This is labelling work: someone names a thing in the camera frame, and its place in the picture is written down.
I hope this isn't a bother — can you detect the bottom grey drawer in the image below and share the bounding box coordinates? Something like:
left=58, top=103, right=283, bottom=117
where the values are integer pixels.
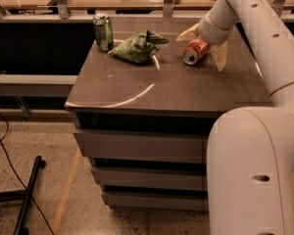
left=102, top=191, right=209, bottom=212

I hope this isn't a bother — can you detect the black floor cable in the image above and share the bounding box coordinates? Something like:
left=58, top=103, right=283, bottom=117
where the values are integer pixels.
left=0, top=109, right=56, bottom=235

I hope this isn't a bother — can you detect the grey drawer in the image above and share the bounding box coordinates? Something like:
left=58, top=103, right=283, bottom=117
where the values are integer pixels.
left=74, top=129, right=207, bottom=164
left=91, top=166, right=207, bottom=191
left=102, top=191, right=209, bottom=212

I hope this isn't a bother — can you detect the red coke can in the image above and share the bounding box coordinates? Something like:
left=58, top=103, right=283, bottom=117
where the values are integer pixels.
left=183, top=37, right=210, bottom=66

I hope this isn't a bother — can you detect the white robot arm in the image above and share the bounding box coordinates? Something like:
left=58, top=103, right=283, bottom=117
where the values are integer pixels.
left=190, top=0, right=294, bottom=235

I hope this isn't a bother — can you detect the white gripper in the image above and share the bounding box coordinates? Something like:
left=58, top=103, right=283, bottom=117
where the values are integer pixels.
left=176, top=14, right=231, bottom=71

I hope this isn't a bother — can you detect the top grey drawer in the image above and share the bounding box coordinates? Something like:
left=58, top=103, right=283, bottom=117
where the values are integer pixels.
left=74, top=129, right=207, bottom=164

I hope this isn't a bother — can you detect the green soda can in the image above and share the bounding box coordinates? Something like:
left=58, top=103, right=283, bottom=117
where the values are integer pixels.
left=93, top=14, right=114, bottom=52

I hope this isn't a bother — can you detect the grey drawer cabinet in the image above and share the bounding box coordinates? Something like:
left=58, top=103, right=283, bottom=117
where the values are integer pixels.
left=66, top=18, right=270, bottom=199

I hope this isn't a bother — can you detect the grey metal rail post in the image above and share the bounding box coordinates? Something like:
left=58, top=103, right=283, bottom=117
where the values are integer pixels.
left=163, top=0, right=173, bottom=18

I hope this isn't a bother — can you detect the green chip bag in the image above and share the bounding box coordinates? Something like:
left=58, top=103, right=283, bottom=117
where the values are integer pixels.
left=108, top=30, right=170, bottom=64

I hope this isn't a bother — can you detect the black metal stand base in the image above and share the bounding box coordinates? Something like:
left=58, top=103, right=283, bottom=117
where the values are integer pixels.
left=0, top=156, right=46, bottom=235

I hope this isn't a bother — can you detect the middle grey drawer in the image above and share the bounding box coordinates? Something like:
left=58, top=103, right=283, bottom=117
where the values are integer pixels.
left=91, top=166, right=207, bottom=191

